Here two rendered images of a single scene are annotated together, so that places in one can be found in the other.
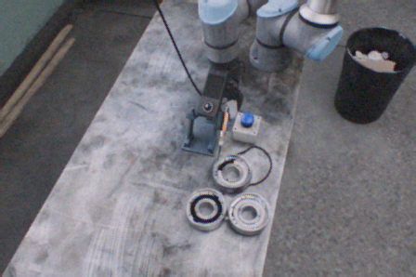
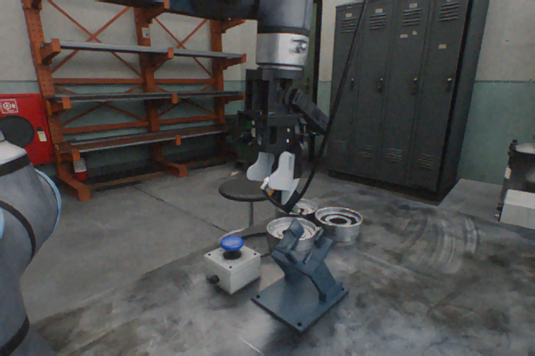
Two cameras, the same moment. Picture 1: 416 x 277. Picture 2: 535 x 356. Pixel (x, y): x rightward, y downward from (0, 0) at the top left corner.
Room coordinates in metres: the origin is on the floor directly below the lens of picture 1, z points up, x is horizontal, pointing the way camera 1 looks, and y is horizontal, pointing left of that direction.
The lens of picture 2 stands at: (1.11, 0.14, 1.14)
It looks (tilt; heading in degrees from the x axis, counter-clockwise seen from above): 17 degrees down; 204
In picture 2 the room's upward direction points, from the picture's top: straight up
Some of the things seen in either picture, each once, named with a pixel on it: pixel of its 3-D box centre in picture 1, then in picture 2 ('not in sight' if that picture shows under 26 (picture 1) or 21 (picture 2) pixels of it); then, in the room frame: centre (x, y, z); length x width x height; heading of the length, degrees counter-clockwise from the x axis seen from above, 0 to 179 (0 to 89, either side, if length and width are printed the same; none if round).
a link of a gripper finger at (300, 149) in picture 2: not in sight; (292, 151); (0.65, -0.02, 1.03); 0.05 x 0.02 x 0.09; 66
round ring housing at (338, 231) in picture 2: (206, 210); (338, 224); (0.44, 0.02, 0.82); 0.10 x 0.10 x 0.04
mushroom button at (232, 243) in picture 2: (247, 122); (231, 251); (0.69, -0.11, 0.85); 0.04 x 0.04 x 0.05
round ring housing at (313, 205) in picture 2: (249, 214); (296, 213); (0.42, -0.09, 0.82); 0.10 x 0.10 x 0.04
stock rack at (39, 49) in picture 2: not in sight; (160, 87); (-2.00, -2.64, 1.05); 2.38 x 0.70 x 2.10; 161
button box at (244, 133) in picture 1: (247, 126); (230, 266); (0.69, -0.12, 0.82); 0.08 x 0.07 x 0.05; 161
